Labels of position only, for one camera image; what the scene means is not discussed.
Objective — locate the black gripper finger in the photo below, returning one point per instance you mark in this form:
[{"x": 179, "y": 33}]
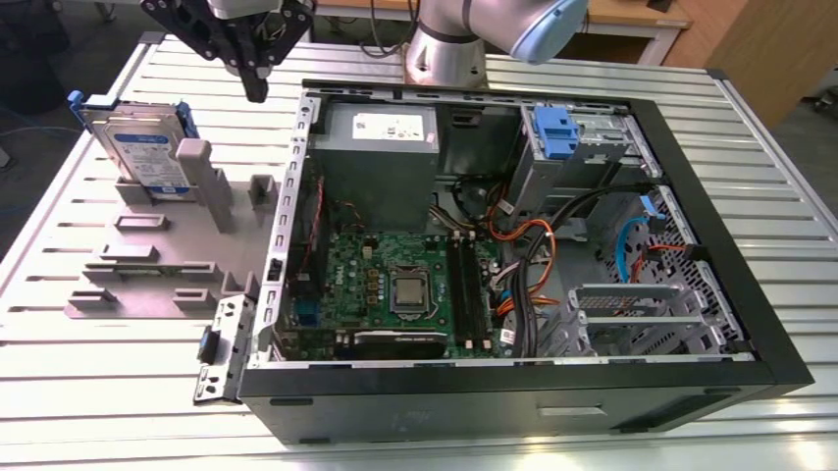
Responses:
[
  {"x": 291, "y": 34},
  {"x": 183, "y": 29}
]

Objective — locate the hard disk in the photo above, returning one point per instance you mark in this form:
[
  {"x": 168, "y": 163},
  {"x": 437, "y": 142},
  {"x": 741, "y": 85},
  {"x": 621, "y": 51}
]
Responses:
[{"x": 140, "y": 152}]

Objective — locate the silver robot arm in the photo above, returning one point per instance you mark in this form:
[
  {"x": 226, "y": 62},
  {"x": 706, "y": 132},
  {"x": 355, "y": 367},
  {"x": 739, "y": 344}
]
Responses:
[{"x": 445, "y": 64}]

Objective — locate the metal disk bay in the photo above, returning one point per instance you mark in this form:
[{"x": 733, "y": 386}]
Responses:
[{"x": 645, "y": 320}]

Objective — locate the grey power supply unit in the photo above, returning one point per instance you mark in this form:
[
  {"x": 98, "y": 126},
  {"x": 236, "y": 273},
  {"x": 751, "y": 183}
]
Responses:
[{"x": 372, "y": 186}]

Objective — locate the blue plastic drive latch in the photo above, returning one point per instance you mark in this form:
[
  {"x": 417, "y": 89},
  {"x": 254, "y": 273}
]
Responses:
[{"x": 553, "y": 132}]

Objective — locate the green motherboard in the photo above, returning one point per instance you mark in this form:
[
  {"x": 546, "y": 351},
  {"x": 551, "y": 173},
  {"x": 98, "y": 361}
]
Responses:
[{"x": 354, "y": 255}]

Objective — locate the grey parts rack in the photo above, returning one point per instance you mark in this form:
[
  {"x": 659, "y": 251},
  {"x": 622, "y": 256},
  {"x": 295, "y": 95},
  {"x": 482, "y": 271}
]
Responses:
[{"x": 196, "y": 255}]

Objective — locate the metal optical drive cage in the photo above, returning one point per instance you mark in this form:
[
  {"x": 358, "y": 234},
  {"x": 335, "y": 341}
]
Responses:
[{"x": 550, "y": 181}]

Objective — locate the CPU socket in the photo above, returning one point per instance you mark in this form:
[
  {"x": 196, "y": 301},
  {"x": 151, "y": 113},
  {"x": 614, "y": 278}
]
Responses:
[{"x": 409, "y": 269}]

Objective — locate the silver CPU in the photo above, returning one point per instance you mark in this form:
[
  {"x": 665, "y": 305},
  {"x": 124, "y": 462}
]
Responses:
[{"x": 411, "y": 294}]

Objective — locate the blue expansion slot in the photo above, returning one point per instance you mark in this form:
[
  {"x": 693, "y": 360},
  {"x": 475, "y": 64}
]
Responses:
[{"x": 307, "y": 314}]

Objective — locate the black RAM slot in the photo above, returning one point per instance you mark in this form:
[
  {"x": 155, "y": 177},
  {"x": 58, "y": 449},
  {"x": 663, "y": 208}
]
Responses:
[{"x": 462, "y": 294}]

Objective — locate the black graphics card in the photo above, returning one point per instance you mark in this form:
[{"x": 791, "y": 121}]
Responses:
[{"x": 393, "y": 346}]

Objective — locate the wooden cabinet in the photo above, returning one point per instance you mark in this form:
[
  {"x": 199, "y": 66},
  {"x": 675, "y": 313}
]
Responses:
[{"x": 773, "y": 49}]

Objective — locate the black PC case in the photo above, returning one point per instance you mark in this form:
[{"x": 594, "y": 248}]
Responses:
[{"x": 458, "y": 407}]

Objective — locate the office chair base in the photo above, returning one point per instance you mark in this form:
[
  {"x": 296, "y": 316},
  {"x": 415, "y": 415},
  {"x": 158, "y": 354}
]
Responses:
[{"x": 826, "y": 100}]

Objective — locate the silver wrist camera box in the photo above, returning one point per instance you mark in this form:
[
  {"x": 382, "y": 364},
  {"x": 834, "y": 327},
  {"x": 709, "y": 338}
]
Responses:
[{"x": 246, "y": 9}]

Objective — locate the wooden desk white frame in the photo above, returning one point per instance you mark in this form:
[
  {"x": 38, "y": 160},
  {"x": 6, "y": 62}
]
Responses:
[{"x": 642, "y": 15}]

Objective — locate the metal slot retainer bracket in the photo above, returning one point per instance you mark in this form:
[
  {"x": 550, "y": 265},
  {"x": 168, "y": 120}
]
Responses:
[{"x": 230, "y": 314}]

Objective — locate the black blue bracket latch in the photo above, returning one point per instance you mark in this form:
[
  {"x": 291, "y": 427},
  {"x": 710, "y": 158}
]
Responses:
[{"x": 208, "y": 346}]

